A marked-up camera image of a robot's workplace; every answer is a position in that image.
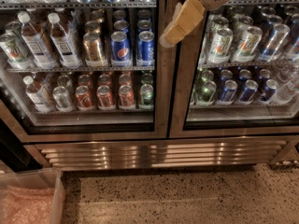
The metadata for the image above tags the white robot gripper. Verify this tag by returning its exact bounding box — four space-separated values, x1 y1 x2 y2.
159 0 231 48

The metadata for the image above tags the glass fridge door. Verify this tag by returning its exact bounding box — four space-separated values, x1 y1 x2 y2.
169 0 299 139
0 0 176 144

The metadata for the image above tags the white 7up can right door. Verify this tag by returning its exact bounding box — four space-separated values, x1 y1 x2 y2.
207 28 233 63

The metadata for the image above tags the green can right door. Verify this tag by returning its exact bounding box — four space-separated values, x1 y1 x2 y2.
196 80 217 105

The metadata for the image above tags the green soda can left door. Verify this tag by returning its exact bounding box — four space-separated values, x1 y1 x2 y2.
139 84 153 109

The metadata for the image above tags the steel fridge bottom grille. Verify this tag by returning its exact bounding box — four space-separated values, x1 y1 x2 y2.
25 135 298 171

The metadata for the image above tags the blue pepsi can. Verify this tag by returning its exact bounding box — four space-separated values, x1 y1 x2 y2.
136 31 155 66
111 31 133 67

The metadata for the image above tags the white 7up can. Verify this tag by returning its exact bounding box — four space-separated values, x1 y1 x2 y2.
0 33 32 70
231 26 263 63

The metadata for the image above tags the front blue pepsi can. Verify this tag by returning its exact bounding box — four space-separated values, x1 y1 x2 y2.
111 31 133 67

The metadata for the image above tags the right orange soda can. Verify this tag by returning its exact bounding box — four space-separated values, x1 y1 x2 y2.
119 85 135 109

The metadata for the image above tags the orange soda can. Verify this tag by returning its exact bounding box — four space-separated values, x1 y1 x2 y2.
119 85 135 109
96 85 116 110
76 85 95 111

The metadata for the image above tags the gold soda can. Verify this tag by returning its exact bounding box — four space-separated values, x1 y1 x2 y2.
83 32 107 67

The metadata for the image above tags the middle orange soda can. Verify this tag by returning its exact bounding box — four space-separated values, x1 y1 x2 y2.
96 85 116 110

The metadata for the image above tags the right iced tea bottle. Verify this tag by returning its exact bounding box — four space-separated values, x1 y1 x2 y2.
48 12 80 68

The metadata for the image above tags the iced tea bottle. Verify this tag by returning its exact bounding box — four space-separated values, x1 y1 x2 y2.
17 11 58 69
48 12 80 68
23 76 54 113

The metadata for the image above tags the left orange soda can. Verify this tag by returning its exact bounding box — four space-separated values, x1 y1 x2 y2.
76 85 95 111

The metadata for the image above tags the silver soda can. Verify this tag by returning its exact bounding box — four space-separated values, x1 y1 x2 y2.
53 86 74 112

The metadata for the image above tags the left iced tea bottle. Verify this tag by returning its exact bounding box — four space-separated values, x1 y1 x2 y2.
17 11 58 69

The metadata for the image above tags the lower iced tea bottle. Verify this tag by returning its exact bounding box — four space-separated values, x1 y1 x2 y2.
23 76 54 113

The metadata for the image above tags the left white 7up can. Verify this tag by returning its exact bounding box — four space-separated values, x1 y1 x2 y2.
0 33 32 70

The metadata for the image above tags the clear plastic storage bin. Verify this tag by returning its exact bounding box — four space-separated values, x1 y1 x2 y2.
0 168 65 224

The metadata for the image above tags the pink bubble wrap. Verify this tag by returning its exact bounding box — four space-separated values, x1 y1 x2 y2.
0 186 54 224

